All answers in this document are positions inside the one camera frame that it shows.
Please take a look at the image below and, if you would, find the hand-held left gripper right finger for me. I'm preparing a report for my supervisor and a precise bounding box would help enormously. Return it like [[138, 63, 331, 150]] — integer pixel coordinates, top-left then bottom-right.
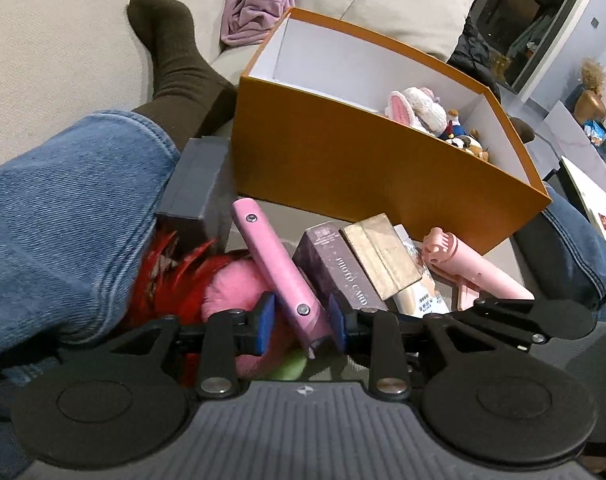
[[328, 294, 484, 403]]

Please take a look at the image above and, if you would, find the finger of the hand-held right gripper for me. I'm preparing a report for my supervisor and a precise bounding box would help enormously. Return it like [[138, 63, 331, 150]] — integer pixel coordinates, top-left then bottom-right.
[[462, 297, 596, 357]]

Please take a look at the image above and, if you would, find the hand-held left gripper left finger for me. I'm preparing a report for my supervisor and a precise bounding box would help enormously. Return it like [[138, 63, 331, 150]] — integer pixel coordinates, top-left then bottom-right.
[[104, 292, 277, 402]]

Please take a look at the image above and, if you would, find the pink fluffy pompom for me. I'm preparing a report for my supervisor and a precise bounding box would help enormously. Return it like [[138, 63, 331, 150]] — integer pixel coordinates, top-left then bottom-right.
[[200, 255, 304, 380]]

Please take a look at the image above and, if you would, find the green fluffy pompom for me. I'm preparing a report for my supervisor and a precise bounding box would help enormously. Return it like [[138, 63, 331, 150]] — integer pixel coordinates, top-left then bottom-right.
[[269, 349, 309, 381]]

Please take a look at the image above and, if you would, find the pink stick-shaped device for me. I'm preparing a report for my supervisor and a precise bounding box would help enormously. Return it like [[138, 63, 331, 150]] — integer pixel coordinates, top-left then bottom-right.
[[231, 198, 334, 358]]

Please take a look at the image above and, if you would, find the pink handheld fan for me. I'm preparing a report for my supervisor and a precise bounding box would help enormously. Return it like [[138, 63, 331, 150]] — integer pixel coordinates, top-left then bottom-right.
[[421, 226, 534, 312]]

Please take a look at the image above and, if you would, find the white printed packet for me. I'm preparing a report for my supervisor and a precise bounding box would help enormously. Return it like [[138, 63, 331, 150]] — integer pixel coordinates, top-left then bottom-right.
[[393, 225, 453, 319]]

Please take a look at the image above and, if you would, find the grey rectangular box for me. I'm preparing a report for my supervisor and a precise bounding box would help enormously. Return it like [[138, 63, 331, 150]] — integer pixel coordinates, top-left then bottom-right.
[[155, 136, 234, 253]]

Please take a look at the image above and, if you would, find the orange cardboard box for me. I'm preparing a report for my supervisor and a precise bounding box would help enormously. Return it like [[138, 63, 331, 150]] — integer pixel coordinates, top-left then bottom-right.
[[231, 7, 554, 257]]

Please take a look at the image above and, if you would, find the purple card box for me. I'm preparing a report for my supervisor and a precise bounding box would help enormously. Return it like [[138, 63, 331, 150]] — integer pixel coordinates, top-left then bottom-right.
[[292, 220, 390, 313]]

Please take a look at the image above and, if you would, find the gold flat box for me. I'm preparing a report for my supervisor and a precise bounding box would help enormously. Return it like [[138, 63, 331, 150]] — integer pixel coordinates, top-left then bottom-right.
[[340, 213, 425, 302]]

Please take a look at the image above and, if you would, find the person's right leg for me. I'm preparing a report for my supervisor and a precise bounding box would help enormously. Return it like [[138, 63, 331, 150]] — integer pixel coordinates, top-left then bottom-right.
[[507, 116, 606, 326]]

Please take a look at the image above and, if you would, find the person's leg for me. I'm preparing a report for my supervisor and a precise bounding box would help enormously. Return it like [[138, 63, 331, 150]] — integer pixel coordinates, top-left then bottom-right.
[[0, 0, 240, 480], [507, 116, 606, 326]]

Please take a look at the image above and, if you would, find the red feather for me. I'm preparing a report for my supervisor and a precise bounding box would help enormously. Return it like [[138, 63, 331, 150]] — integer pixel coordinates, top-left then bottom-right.
[[127, 230, 225, 332]]

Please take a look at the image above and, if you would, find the brown fox plush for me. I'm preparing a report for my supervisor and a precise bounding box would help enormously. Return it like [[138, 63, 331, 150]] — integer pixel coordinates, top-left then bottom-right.
[[435, 110, 492, 162]]

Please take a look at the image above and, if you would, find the white side table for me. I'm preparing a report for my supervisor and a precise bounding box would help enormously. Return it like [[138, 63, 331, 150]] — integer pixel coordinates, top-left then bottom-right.
[[538, 100, 606, 256]]

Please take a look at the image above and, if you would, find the person's left leg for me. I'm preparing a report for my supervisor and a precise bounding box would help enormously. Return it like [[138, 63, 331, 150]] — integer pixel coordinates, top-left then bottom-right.
[[0, 0, 240, 480]]

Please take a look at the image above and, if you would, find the gold bust figure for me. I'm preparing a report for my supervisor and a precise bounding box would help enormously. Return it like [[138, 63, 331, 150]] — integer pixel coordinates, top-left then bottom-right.
[[572, 59, 606, 122]]

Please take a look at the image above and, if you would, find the white bunny plush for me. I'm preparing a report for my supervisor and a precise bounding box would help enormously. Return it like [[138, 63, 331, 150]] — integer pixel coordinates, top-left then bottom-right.
[[383, 86, 450, 136]]

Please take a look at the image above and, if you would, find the black jacket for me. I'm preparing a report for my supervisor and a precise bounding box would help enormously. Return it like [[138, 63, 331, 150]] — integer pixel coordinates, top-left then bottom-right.
[[449, 16, 504, 107]]

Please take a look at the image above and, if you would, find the lilac cloth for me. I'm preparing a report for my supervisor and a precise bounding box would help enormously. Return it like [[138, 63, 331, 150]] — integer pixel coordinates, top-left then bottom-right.
[[220, 0, 297, 47]]

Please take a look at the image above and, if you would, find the beige cushion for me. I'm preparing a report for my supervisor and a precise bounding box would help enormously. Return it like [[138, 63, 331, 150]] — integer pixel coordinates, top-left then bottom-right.
[[277, 0, 476, 64]]

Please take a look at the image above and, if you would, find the beige sofa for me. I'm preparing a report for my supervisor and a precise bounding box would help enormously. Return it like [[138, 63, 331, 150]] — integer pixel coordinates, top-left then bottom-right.
[[0, 0, 478, 176]]

